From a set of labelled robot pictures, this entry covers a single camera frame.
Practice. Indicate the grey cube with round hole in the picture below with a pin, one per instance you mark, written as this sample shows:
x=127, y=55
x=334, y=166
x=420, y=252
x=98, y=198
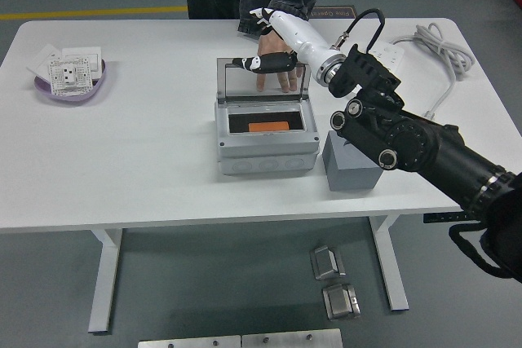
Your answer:
x=346, y=173

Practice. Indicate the small metal clamp block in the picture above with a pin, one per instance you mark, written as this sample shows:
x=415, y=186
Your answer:
x=340, y=301
x=326, y=262

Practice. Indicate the metal plate with screws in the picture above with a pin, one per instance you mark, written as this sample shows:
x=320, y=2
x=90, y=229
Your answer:
x=187, y=342
x=291, y=339

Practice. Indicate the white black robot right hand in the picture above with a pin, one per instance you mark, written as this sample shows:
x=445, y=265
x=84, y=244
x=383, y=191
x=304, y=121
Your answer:
x=299, y=36

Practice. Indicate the white printed socket panel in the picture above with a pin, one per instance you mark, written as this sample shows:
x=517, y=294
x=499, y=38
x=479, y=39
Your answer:
x=67, y=75

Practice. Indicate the white table leg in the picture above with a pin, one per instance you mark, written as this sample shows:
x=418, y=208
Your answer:
x=391, y=266
x=104, y=274

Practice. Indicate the black floor sign with lettering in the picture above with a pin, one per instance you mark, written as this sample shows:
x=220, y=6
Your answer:
x=338, y=13

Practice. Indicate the white switch plate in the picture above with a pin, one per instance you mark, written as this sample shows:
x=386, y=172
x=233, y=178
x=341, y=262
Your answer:
x=94, y=58
x=38, y=62

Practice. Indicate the purple bowl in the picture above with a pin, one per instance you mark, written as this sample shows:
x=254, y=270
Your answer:
x=87, y=95

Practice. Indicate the orange cylinder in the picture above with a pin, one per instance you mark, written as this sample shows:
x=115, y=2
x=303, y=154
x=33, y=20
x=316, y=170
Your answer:
x=269, y=127

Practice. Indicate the black perforated bar under table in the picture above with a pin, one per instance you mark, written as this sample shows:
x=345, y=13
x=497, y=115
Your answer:
x=444, y=217

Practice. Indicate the yellow floor tape line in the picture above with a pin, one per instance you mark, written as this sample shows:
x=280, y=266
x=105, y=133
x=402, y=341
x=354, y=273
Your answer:
x=81, y=13

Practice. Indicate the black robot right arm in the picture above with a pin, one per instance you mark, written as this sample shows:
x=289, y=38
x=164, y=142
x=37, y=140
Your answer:
x=428, y=148

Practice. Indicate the grey box with clear lid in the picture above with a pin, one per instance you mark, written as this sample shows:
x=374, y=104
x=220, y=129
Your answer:
x=265, y=152

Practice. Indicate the person's left hand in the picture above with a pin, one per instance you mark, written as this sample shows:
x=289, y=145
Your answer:
x=271, y=44

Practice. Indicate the white power strip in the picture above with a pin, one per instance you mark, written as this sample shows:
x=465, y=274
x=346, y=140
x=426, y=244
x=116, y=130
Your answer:
x=393, y=56

